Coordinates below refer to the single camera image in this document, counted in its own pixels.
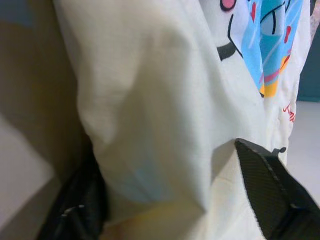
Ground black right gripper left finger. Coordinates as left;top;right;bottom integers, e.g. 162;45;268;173
37;149;110;240

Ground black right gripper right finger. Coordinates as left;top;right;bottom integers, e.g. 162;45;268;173
234;138;320;240

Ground cream cartoon print blanket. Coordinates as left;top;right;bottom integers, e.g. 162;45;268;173
51;0;312;240

